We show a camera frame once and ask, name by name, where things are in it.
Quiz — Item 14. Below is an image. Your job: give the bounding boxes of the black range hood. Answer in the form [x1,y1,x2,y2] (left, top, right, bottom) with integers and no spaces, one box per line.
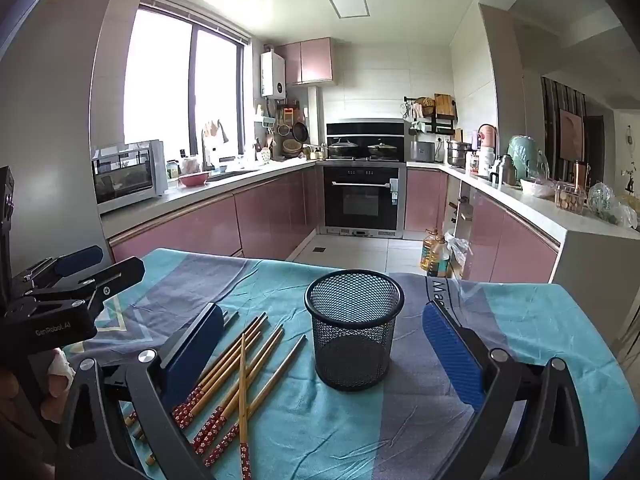
[326,121,407,140]

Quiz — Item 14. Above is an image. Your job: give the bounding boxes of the white bowl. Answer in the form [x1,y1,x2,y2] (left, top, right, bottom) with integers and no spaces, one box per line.
[520,177,556,198]

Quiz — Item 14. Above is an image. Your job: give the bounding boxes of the clear egg box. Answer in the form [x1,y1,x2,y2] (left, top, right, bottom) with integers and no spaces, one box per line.
[554,182,587,216]

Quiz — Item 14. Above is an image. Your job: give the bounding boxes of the wooden cutting board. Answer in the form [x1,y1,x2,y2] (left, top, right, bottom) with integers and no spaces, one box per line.
[434,93,458,121]

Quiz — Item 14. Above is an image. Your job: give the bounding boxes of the framed wall picture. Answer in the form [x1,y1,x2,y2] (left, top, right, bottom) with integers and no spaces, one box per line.
[559,109,585,161]

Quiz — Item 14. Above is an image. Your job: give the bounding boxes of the yellow oil bottle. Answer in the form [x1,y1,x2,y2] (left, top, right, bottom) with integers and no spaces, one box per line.
[421,230,446,276]

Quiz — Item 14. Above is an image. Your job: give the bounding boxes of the pink kettle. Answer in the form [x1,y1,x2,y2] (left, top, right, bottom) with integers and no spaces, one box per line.
[478,124,498,177]

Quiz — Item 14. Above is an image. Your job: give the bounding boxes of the pink wall cabinet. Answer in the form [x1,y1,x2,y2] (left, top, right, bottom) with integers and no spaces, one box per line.
[276,37,335,86]

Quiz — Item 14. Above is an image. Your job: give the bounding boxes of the kitchen window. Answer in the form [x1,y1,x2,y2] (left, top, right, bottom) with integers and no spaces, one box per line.
[122,0,251,161]

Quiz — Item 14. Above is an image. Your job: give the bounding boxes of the pink base cabinet run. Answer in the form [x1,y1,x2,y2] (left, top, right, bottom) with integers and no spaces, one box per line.
[405,167,561,283]
[107,165,321,266]

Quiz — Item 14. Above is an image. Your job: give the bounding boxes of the black mesh holder cup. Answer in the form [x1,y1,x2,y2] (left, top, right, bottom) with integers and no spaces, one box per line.
[305,270,405,392]

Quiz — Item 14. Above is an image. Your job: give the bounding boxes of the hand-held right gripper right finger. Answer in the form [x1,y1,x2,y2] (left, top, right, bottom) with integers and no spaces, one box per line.
[421,300,591,480]

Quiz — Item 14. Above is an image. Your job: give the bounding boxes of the built-in black oven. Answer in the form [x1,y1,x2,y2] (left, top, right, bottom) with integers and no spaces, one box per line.
[322,165,401,233]

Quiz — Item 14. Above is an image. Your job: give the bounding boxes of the teal and grey tablecloth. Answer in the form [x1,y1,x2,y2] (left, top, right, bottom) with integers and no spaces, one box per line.
[65,247,633,480]

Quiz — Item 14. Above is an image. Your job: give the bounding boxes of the plastic bags with greens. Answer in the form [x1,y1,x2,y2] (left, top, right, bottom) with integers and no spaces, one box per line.
[587,182,640,228]

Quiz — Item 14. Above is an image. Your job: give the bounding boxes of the silver microwave oven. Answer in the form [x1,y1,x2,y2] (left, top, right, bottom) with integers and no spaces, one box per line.
[91,140,168,206]

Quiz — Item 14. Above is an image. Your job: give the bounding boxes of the person's left hand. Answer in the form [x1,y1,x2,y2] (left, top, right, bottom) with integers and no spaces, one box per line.
[40,350,77,415]

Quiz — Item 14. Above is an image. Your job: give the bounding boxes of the black wall rack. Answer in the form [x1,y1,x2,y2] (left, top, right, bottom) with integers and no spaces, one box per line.
[404,92,458,133]

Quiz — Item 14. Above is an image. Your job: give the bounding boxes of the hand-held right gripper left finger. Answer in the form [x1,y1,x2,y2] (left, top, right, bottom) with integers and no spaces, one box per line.
[56,303,226,480]

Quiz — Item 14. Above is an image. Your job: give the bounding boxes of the steel stock pot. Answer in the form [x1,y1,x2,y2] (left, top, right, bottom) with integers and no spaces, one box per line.
[446,140,473,167]

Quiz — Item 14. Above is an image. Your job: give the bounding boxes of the white water heater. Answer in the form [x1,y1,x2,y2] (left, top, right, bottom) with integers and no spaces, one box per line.
[260,51,287,98]

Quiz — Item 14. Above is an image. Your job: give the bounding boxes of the ceiling light panel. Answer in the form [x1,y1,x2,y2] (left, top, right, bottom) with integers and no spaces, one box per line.
[322,0,371,20]

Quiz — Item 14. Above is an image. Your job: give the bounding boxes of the clear plastic bag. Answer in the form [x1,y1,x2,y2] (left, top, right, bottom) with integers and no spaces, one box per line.
[445,232,471,271]

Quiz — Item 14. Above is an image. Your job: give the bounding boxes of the green kitchen appliance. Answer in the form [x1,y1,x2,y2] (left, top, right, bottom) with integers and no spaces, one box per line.
[507,135,548,181]

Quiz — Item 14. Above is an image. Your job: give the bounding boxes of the bunch of bamboo chopsticks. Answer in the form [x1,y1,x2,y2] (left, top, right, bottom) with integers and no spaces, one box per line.
[122,310,307,480]

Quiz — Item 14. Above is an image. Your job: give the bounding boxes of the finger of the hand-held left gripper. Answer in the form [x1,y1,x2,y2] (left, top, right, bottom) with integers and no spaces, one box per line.
[10,246,104,289]
[22,256,146,317]

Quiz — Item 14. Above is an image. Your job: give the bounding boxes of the black wok with lid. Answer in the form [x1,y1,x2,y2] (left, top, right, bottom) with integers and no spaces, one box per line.
[327,137,360,158]
[367,139,400,158]

